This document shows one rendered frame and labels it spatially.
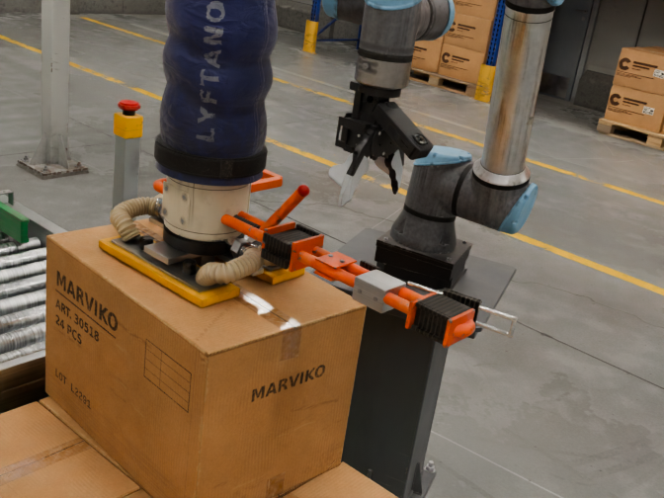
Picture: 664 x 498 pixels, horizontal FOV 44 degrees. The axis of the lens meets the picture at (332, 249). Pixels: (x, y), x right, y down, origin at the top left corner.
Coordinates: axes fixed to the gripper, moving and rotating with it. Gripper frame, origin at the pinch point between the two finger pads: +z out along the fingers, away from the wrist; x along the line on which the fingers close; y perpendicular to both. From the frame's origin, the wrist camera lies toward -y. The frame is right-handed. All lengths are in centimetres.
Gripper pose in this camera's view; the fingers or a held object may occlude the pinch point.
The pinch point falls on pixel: (372, 202)
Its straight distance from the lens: 144.8
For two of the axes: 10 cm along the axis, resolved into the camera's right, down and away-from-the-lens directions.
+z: -1.3, 9.2, 3.7
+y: -7.3, -3.4, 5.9
